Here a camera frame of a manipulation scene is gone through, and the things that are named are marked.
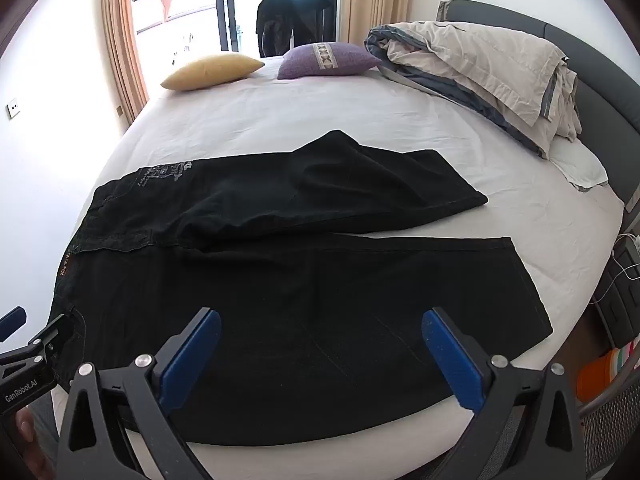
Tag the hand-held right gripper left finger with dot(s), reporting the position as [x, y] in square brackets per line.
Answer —
[192, 355]

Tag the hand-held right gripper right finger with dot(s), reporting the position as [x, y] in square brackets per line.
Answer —
[450, 360]

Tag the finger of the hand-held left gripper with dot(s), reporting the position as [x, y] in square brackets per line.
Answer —
[57, 335]
[12, 321]

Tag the black pants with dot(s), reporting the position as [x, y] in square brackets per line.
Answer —
[300, 285]

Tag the person's left hand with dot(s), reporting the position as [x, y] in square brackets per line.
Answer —
[24, 427]

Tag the orange container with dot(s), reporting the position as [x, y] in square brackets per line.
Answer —
[595, 377]

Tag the grey mesh basket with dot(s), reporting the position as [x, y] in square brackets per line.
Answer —
[612, 425]

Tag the dark nightstand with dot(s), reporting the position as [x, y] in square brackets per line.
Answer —
[620, 290]

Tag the white pillow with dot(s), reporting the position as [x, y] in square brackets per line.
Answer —
[580, 165]

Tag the bed with white sheet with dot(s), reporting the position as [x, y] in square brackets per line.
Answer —
[300, 105]

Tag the yellow pillow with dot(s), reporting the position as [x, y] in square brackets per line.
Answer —
[212, 71]

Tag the folded beige grey duvet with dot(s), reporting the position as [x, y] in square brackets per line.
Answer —
[475, 65]

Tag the purple patterned pillow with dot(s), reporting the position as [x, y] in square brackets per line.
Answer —
[327, 60]

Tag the grey upholstered headboard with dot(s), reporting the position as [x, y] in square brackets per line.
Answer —
[605, 70]

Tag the orange triangular hanging item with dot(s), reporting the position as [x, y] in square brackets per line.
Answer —
[166, 6]

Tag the dark cloth on chair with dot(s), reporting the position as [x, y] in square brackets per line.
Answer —
[287, 15]

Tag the white wall socket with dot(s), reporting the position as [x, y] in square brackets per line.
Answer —
[13, 110]

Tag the black door frame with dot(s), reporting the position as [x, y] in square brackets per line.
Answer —
[225, 5]

